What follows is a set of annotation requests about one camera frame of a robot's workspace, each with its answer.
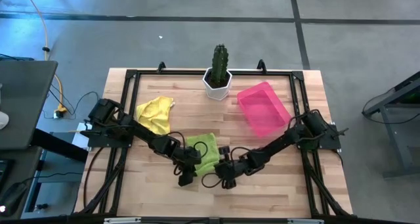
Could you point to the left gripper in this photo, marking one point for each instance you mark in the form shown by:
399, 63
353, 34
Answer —
188, 158

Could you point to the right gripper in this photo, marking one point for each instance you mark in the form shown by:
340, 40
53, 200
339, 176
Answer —
229, 171

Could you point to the green microfiber towel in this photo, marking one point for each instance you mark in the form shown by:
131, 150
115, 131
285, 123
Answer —
205, 151

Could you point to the yellow microfiber towel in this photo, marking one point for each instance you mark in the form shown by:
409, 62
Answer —
154, 114

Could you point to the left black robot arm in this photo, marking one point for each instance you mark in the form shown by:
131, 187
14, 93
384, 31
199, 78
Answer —
147, 138

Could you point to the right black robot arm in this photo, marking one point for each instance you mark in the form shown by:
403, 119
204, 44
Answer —
279, 142

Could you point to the pink plastic basket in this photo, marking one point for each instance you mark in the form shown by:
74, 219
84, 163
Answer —
262, 109

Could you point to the white plant pot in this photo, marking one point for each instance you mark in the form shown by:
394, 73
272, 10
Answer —
216, 92

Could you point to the green cactus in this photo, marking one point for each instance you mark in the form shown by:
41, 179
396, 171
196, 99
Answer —
219, 63

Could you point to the white flat box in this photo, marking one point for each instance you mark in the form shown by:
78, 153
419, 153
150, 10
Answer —
80, 135

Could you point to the dark grey desk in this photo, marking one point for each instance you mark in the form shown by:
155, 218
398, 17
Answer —
26, 99

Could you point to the black computer mouse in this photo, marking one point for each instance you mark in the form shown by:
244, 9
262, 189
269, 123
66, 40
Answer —
13, 197

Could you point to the grey metal desk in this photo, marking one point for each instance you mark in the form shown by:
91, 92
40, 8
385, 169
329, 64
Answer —
397, 96

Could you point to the white round object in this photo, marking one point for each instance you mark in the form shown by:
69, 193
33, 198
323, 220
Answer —
3, 119

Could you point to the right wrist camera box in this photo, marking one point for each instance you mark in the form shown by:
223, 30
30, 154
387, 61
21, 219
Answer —
224, 152

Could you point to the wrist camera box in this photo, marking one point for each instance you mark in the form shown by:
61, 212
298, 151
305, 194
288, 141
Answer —
187, 178
224, 152

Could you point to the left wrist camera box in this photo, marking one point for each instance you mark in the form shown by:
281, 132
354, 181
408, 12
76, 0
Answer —
187, 178

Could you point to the black aluminium rig frame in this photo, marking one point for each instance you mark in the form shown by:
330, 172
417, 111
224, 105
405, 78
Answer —
164, 73

